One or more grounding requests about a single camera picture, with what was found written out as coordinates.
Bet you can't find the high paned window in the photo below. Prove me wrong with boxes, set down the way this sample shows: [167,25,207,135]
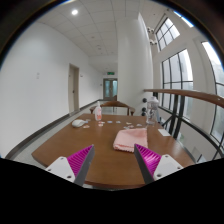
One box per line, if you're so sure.
[155,16,181,52]

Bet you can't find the white paper sheet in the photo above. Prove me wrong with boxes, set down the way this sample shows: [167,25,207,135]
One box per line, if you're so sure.
[157,128,172,138]

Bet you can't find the pink towel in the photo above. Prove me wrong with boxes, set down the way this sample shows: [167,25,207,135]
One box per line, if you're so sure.
[112,127,149,154]

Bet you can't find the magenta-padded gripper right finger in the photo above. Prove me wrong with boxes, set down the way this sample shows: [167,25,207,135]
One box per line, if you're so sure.
[133,143,185,186]

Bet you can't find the side doorway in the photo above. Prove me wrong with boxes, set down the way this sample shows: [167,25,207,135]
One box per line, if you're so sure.
[67,63,81,114]

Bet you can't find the wooden chair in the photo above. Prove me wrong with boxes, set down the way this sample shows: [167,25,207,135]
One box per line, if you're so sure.
[88,100,137,117]

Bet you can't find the white bottle with orange label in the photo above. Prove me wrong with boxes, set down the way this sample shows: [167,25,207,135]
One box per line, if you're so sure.
[94,100,103,122]

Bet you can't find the glass double door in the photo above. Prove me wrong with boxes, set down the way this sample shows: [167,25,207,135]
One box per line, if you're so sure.
[102,78,119,102]

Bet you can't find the wooden handrail with black posts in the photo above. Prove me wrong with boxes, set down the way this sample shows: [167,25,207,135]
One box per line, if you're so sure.
[142,87,224,162]

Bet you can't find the clear shaker bottle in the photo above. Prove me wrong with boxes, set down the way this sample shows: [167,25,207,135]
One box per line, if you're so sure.
[145,95,160,126]

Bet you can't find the large curved window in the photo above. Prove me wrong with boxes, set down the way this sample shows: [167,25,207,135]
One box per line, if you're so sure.
[200,40,224,145]

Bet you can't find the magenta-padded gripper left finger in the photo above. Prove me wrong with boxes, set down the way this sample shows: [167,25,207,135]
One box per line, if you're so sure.
[44,143,96,187]

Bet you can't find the tall paned window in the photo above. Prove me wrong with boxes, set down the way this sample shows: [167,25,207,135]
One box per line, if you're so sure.
[161,48,195,122]

